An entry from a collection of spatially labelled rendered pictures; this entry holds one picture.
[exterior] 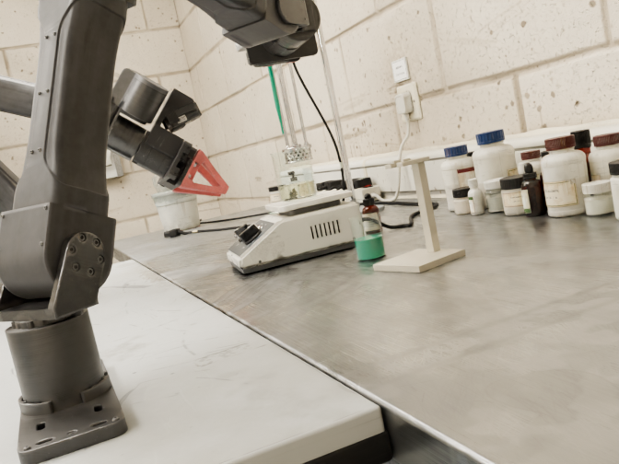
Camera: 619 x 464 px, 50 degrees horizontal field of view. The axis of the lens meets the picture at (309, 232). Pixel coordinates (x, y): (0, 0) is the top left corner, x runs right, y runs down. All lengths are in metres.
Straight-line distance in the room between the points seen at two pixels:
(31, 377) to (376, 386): 0.26
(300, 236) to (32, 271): 0.54
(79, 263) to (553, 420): 0.35
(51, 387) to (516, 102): 1.01
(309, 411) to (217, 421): 0.06
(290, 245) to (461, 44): 0.63
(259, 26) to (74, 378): 0.45
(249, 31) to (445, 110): 0.77
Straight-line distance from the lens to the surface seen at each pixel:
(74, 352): 0.54
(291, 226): 1.00
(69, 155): 0.56
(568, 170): 0.98
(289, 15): 0.82
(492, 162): 1.17
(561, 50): 1.22
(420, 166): 0.83
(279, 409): 0.46
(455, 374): 0.46
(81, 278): 0.54
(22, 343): 0.55
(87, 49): 0.60
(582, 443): 0.36
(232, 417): 0.46
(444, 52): 1.48
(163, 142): 1.07
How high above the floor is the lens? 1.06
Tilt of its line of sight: 7 degrees down
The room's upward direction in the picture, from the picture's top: 12 degrees counter-clockwise
